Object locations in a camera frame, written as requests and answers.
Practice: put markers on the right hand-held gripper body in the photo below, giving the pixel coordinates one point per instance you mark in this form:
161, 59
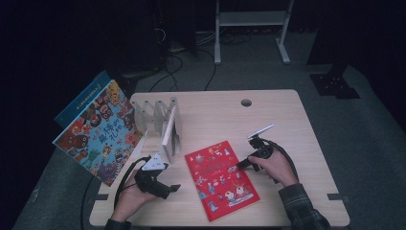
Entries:
263, 150

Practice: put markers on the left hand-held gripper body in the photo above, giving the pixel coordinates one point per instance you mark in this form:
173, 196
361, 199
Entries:
148, 182

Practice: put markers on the red picture book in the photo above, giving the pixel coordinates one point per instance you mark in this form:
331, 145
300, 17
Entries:
217, 182

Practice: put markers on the clear acrylic book rack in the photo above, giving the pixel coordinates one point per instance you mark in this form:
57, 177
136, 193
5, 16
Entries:
150, 115

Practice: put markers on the colourful animal picture book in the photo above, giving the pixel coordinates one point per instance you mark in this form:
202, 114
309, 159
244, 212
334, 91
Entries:
95, 137

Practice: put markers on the person's right hand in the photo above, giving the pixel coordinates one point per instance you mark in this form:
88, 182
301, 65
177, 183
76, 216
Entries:
277, 167

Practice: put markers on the person's left hand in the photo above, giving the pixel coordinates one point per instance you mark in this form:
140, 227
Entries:
129, 201

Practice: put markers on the thin white book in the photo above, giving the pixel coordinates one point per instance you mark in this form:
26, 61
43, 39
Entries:
169, 137

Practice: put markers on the black stand base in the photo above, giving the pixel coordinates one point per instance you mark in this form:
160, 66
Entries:
335, 84

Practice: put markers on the dark blue picture book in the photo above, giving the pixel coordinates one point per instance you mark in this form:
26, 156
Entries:
83, 99

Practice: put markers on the white metal stand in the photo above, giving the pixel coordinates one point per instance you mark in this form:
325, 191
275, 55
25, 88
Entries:
250, 19

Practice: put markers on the grey table bracket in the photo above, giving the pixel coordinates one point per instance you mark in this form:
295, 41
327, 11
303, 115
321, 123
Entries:
338, 197
101, 197

